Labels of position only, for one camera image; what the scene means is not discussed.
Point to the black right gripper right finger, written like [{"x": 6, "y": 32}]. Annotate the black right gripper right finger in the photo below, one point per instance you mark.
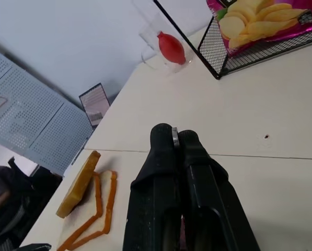
[{"x": 213, "y": 206}]

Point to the silver metal spoon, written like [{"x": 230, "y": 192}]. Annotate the silver metal spoon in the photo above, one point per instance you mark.
[{"x": 175, "y": 139}]

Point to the black object at table edge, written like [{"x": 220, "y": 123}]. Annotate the black object at table edge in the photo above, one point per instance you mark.
[{"x": 35, "y": 247}]

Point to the seated person in grey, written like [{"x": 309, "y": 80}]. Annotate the seated person in grey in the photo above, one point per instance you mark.
[{"x": 0, "y": 188}]

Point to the grey perforated panel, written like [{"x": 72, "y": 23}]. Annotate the grey perforated panel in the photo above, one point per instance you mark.
[{"x": 27, "y": 112}]

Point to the red rubber bulb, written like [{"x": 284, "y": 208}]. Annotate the red rubber bulb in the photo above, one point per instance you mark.
[{"x": 171, "y": 47}]

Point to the white bread slice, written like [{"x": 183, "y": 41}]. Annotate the white bread slice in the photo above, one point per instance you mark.
[
  {"x": 107, "y": 206},
  {"x": 89, "y": 209}
]

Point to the pink potato chip bag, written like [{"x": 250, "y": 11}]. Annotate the pink potato chip bag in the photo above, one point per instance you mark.
[{"x": 265, "y": 23}]

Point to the clear glass mug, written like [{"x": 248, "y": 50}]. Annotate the clear glass mug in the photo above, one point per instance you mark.
[{"x": 162, "y": 43}]

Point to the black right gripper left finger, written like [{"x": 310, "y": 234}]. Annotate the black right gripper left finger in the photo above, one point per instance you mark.
[{"x": 155, "y": 198}]

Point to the yellow-brown toast slice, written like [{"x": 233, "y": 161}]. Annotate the yellow-brown toast slice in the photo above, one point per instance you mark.
[{"x": 80, "y": 184}]

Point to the black framed mesh rack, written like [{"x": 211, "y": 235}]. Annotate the black framed mesh rack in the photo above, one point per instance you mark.
[{"x": 94, "y": 104}]

